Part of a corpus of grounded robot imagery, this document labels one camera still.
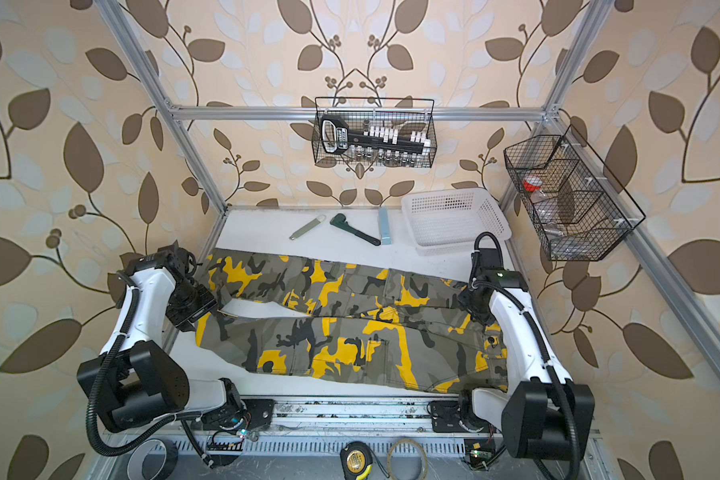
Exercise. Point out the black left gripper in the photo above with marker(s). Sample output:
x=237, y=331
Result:
x=184, y=322

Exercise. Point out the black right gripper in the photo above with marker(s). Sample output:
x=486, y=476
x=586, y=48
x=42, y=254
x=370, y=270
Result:
x=463, y=298

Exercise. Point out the white plastic basket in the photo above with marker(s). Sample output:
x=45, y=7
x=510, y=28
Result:
x=449, y=221

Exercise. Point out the camouflage trousers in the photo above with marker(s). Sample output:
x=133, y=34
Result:
x=350, y=323

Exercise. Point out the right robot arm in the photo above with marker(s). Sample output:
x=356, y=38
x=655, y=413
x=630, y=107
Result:
x=544, y=415

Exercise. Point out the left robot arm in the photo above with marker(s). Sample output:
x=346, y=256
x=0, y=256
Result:
x=134, y=387

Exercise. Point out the light blue sanding block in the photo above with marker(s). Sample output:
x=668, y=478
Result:
x=384, y=226

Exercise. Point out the pale green utility knife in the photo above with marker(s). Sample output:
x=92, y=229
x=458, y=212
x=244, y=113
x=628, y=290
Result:
x=304, y=229

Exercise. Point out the grey tape roll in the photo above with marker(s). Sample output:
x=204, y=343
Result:
x=155, y=459

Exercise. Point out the black socket set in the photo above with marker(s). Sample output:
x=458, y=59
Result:
x=337, y=137

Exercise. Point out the yellow tape measure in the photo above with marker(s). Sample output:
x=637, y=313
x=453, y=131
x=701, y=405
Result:
x=356, y=461

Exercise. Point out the black wire basket right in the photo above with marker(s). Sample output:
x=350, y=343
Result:
x=583, y=210

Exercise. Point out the black wire basket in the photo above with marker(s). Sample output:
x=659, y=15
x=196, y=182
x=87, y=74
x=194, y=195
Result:
x=583, y=210
x=407, y=114

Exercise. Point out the aluminium frame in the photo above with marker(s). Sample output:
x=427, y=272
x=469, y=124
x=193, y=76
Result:
x=676, y=292

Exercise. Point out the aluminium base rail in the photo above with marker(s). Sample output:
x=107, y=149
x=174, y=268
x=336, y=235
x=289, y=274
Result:
x=337, y=416

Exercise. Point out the black wire basket centre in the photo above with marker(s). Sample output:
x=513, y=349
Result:
x=407, y=114

